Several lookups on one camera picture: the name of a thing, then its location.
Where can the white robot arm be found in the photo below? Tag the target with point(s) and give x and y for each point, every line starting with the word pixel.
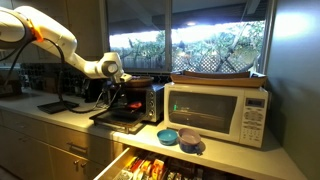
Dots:
pixel 27 24

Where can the open wooden drawer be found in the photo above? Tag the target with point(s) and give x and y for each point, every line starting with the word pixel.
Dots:
pixel 138 164

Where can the stainless toaster oven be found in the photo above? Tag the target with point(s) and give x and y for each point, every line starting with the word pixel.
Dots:
pixel 130 106

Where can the wooden bowl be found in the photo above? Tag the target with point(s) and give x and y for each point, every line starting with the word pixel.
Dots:
pixel 140 81

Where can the small blue bowl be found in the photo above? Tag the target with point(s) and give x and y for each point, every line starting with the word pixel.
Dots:
pixel 167 137

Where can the purple ceramic bowl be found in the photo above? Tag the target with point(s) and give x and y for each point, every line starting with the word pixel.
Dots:
pixel 189 141

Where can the white microwave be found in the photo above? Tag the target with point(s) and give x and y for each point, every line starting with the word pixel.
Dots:
pixel 232 114

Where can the wooden tray on microwave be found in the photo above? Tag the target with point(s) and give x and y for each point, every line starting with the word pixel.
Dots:
pixel 244 79

